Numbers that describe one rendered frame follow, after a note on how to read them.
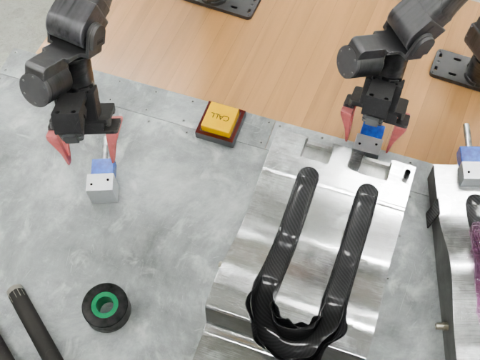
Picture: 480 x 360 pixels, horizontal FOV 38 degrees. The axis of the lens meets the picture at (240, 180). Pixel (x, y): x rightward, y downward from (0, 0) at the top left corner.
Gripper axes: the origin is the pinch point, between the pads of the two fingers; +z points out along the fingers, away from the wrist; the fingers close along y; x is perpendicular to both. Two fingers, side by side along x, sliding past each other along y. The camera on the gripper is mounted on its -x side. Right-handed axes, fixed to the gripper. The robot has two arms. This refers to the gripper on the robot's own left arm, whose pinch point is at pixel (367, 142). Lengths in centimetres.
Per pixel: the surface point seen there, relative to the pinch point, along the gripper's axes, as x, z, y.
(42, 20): 99, 41, -130
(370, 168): -6.4, 1.7, 2.0
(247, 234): -25.6, 9.7, -14.5
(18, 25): 95, 44, -138
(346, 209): -16.7, 4.9, 0.2
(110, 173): -19.6, 10.4, -43.4
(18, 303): -43, 26, -48
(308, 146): -5.8, 1.0, -10.1
